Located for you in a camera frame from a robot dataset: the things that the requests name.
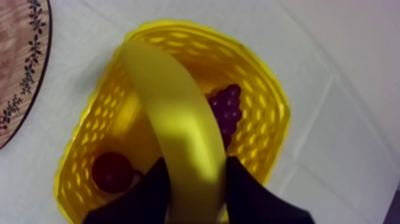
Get yellow plastic basket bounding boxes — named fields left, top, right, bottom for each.
left=53, top=18, right=292, bottom=224

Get yellow toy banana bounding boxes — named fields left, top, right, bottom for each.
left=120, top=40, right=227, bottom=224

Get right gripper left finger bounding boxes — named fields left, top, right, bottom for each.
left=82, top=157, right=171, bottom=224

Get purple toy grapes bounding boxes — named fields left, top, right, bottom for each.
left=207, top=83, right=243, bottom=150

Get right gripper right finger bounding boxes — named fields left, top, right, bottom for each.
left=224, top=155, right=315, bottom=224

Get round wooden board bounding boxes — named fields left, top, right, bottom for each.
left=0, top=0, right=53, bottom=151

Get small red fruit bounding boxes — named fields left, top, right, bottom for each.
left=91, top=151, right=144, bottom=194

